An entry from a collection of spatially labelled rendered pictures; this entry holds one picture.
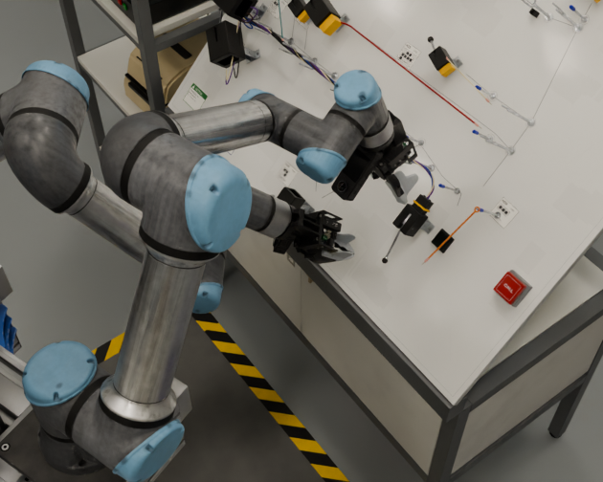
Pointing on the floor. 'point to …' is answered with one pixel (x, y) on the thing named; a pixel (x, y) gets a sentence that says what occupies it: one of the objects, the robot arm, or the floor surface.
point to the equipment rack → (95, 59)
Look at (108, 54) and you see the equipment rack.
